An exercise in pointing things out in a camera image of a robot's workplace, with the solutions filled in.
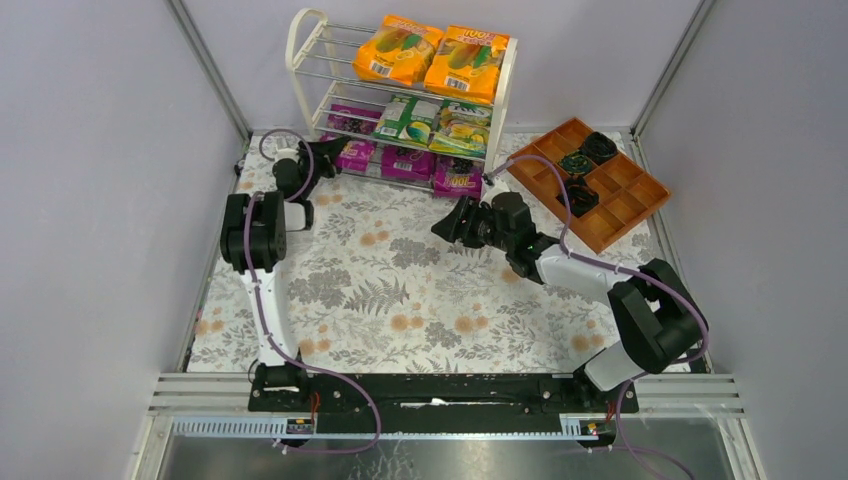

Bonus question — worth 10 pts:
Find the purple grape candy bag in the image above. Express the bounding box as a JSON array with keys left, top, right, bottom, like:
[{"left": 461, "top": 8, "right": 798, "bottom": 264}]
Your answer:
[
  {"left": 380, "top": 146, "right": 437, "bottom": 181},
  {"left": 432, "top": 155, "right": 483, "bottom": 198},
  {"left": 320, "top": 104, "right": 381, "bottom": 172}
]

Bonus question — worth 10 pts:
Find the green candy bag underneath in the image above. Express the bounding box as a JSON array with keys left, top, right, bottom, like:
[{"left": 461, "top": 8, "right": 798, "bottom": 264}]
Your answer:
[{"left": 373, "top": 94, "right": 440, "bottom": 148}]

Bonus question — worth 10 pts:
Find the white metal shelf rack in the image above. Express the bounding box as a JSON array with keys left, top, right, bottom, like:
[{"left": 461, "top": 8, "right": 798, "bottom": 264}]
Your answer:
[{"left": 286, "top": 7, "right": 518, "bottom": 200}]

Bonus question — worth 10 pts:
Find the green Fox's candy bag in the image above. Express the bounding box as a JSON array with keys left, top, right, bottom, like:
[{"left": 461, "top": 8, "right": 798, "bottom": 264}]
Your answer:
[{"left": 429, "top": 100, "right": 493, "bottom": 158}]

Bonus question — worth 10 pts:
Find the orange mango candy bag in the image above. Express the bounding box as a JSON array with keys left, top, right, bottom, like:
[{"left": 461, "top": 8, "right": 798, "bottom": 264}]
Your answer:
[
  {"left": 352, "top": 15, "right": 444, "bottom": 86},
  {"left": 424, "top": 25, "right": 511, "bottom": 104}
]

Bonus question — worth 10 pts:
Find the orange compartment tray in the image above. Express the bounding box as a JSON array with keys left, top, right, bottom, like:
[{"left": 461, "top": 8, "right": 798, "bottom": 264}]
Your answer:
[{"left": 507, "top": 117, "right": 671, "bottom": 253}]

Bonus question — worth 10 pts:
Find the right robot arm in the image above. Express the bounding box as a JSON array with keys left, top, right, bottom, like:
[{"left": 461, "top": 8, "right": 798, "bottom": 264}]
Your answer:
[{"left": 431, "top": 192, "right": 709, "bottom": 392}]

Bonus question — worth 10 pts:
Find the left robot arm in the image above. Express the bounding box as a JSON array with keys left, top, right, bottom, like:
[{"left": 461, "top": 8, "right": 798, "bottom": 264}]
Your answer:
[{"left": 219, "top": 129, "right": 352, "bottom": 397}]

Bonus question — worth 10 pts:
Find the black round object bottom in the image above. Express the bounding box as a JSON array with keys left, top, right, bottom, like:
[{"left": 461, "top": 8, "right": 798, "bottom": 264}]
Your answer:
[{"left": 557, "top": 175, "right": 600, "bottom": 218}]

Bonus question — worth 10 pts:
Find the black round object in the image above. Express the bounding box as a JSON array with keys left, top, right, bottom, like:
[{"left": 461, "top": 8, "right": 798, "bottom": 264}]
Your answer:
[
  {"left": 559, "top": 151, "right": 594, "bottom": 176},
  {"left": 557, "top": 175, "right": 600, "bottom": 218},
  {"left": 579, "top": 131, "right": 619, "bottom": 165}
]

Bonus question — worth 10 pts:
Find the black round object middle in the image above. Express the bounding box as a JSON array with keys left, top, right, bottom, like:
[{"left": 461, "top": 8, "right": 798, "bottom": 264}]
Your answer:
[{"left": 559, "top": 151, "right": 594, "bottom": 176}]

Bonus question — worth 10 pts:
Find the black round object top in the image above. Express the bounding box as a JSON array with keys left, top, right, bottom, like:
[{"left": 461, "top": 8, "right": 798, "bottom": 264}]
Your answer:
[{"left": 579, "top": 131, "right": 619, "bottom": 165}]

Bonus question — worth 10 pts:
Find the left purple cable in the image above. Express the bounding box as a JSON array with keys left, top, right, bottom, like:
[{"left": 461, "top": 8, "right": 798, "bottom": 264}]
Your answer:
[{"left": 242, "top": 128, "right": 384, "bottom": 457}]

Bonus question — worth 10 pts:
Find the purple cable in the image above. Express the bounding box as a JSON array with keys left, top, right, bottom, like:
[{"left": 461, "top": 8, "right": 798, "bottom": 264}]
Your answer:
[
  {"left": 483, "top": 154, "right": 711, "bottom": 480},
  {"left": 242, "top": 128, "right": 384, "bottom": 457}
]

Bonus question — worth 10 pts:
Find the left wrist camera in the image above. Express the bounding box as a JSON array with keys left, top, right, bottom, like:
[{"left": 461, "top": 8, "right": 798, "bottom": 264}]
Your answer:
[{"left": 274, "top": 148, "right": 299, "bottom": 164}]

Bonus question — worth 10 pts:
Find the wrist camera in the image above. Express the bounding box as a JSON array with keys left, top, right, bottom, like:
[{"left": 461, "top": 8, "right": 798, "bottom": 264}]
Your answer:
[
  {"left": 480, "top": 177, "right": 511, "bottom": 205},
  {"left": 274, "top": 148, "right": 299, "bottom": 164}
]

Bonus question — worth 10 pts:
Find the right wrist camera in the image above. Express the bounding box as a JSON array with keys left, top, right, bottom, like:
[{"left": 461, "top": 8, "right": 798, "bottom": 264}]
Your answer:
[{"left": 480, "top": 177, "right": 511, "bottom": 205}]

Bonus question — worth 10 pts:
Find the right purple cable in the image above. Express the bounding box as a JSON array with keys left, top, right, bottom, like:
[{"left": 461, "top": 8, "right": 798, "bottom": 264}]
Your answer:
[{"left": 483, "top": 154, "right": 711, "bottom": 480}]

